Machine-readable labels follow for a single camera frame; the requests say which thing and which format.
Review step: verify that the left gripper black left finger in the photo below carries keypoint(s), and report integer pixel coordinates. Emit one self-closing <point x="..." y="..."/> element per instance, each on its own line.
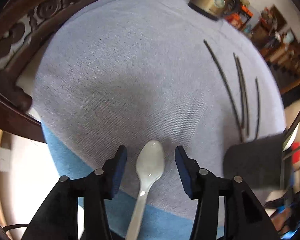
<point x="56" y="218"/>

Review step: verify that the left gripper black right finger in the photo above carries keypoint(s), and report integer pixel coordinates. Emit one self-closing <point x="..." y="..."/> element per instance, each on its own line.
<point x="245" y="217"/>

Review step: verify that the small white plastic spoon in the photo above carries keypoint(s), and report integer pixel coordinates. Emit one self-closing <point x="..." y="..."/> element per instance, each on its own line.
<point x="149" y="168"/>

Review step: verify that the grey round table cloth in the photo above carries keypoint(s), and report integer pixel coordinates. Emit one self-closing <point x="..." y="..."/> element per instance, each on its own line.
<point x="125" y="72"/>

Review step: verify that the dark carved wooden table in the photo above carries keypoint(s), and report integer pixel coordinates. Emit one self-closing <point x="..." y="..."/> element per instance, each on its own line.
<point x="25" y="26"/>

